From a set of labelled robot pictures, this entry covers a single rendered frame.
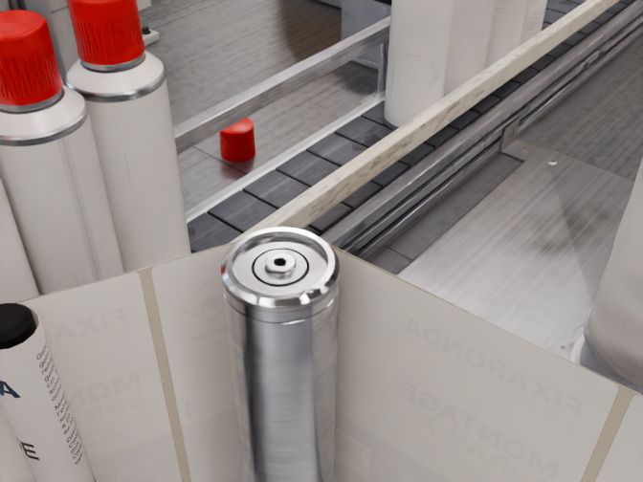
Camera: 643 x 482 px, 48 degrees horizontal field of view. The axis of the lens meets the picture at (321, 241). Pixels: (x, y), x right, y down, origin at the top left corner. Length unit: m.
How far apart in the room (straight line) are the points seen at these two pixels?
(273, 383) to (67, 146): 0.18
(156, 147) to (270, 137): 0.34
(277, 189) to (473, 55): 0.22
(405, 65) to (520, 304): 0.23
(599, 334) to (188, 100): 0.53
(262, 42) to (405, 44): 0.35
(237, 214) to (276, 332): 0.34
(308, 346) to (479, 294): 0.28
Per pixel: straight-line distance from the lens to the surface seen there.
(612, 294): 0.41
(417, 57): 0.62
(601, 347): 0.43
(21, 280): 0.40
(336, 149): 0.63
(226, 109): 0.53
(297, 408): 0.25
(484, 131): 0.69
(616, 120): 0.84
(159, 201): 0.43
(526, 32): 0.80
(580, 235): 0.57
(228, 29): 0.98
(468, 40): 0.68
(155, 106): 0.40
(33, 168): 0.37
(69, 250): 0.40
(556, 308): 0.50
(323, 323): 0.23
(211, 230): 0.54
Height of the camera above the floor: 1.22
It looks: 40 degrees down
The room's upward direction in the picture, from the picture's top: 1 degrees clockwise
